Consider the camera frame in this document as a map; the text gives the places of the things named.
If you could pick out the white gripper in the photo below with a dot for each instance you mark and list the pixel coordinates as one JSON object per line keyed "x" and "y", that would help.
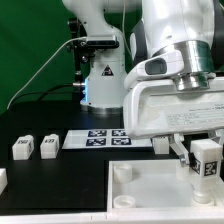
{"x": 156, "y": 108}

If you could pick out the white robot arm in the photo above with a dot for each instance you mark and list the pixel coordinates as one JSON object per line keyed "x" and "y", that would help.
{"x": 184, "y": 25}

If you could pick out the white square tabletop part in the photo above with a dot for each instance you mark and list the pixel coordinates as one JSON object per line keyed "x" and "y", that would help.
{"x": 148, "y": 184}

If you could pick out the white sheet with tags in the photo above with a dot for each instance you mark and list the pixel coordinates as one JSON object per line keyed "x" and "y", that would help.
{"x": 101, "y": 138}

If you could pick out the white L-shaped obstacle fence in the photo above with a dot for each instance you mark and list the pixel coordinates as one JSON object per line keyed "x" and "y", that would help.
{"x": 181, "y": 215}

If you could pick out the white block at left edge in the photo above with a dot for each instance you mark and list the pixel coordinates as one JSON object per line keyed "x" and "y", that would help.
{"x": 3, "y": 180}

